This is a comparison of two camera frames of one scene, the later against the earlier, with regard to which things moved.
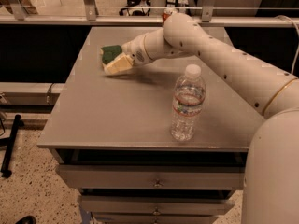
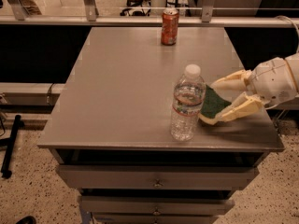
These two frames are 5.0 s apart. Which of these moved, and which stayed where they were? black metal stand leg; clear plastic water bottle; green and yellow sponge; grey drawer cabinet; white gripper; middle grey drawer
Moved: green and yellow sponge; white gripper
Stayed: middle grey drawer; grey drawer cabinet; black metal stand leg; clear plastic water bottle
